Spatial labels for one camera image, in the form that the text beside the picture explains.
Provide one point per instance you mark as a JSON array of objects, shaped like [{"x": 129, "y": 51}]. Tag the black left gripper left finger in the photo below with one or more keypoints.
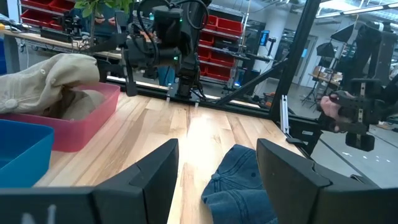
[{"x": 146, "y": 189}]

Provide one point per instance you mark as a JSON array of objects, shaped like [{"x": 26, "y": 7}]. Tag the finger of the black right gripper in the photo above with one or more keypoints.
[
  {"x": 107, "y": 43},
  {"x": 129, "y": 77}
]

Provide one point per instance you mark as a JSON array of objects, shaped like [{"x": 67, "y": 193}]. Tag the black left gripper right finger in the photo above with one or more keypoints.
[{"x": 286, "y": 186}]

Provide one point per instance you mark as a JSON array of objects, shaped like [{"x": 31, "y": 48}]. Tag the blue denim baseball cap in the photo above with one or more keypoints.
[{"x": 236, "y": 186}]

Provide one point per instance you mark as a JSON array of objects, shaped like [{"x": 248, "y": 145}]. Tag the beige baseball cap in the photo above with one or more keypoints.
[{"x": 46, "y": 81}]

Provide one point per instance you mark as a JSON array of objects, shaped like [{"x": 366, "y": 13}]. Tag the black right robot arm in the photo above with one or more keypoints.
[{"x": 186, "y": 46}]

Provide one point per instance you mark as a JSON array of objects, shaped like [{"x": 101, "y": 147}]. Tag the green leafy plant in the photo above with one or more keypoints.
[{"x": 92, "y": 28}]

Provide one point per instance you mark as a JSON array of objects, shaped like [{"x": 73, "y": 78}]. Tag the black equipment on workbench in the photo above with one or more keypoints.
[{"x": 56, "y": 35}]

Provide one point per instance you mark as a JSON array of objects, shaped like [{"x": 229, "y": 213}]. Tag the pink plastic bin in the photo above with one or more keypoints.
[{"x": 84, "y": 133}]

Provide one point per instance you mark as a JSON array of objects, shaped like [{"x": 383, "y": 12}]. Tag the red storage bin rack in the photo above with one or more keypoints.
[
  {"x": 40, "y": 17},
  {"x": 228, "y": 26}
]

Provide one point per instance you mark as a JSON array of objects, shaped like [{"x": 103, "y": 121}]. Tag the wooden workbench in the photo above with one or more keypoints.
[{"x": 31, "y": 39}]

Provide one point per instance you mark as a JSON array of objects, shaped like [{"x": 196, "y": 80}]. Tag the person's hand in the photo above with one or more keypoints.
[{"x": 329, "y": 109}]

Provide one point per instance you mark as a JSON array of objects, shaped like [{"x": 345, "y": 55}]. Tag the small blue-lit screen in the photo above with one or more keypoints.
[{"x": 264, "y": 38}]

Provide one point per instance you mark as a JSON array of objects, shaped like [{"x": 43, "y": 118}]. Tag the blue plastic bin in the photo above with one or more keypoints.
[{"x": 25, "y": 155}]

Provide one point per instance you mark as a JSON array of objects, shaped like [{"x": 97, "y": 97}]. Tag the black softbox light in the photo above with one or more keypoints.
[
  {"x": 326, "y": 49},
  {"x": 343, "y": 33}
]

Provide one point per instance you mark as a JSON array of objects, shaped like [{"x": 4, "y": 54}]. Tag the LED light strip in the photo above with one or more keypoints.
[{"x": 357, "y": 10}]

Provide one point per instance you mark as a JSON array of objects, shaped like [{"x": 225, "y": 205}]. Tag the silver metal bracket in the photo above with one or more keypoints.
[{"x": 284, "y": 115}]

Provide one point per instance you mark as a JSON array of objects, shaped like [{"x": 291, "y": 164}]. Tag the black aluminium table frame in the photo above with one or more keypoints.
[{"x": 295, "y": 46}]

